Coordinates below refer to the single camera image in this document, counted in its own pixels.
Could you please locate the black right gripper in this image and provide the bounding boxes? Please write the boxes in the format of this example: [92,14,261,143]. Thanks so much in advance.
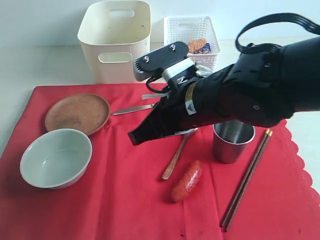
[128,65,234,146]

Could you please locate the blue white milk carton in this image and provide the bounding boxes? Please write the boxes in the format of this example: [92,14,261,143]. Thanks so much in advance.
[193,42,212,54]

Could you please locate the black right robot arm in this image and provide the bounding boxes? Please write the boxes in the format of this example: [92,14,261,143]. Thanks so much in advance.
[128,37,320,145]

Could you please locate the stainless steel table knife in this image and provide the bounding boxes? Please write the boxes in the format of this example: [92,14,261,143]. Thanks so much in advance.
[111,103,156,116]

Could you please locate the brown wooden spoon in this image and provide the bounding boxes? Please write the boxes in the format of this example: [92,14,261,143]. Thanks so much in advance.
[161,128,198,180]

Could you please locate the red sausage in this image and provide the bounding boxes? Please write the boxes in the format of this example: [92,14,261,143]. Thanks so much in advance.
[170,160,203,203]

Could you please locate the red tablecloth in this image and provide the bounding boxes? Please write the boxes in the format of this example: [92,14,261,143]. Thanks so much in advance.
[0,84,320,240]

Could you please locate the stainless steel cup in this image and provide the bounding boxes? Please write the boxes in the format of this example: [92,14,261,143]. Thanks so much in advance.
[212,120,256,164]

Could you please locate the brown wooden plate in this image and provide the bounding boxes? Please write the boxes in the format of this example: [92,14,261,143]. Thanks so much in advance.
[44,93,111,136]

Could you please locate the right dark wooden chopstick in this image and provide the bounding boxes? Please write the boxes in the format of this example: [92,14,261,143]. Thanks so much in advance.
[224,130,273,232]

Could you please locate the white perforated plastic basket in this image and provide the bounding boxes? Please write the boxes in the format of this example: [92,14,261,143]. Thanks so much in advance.
[163,16,221,69]

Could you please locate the cream plastic tub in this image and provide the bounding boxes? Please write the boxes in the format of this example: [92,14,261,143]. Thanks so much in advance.
[77,0,152,84]

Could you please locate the pale green ceramic bowl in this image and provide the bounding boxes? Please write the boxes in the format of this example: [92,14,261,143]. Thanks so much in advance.
[19,128,93,189]

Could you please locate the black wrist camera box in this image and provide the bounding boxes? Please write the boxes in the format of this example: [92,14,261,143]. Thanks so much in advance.
[133,41,194,82]

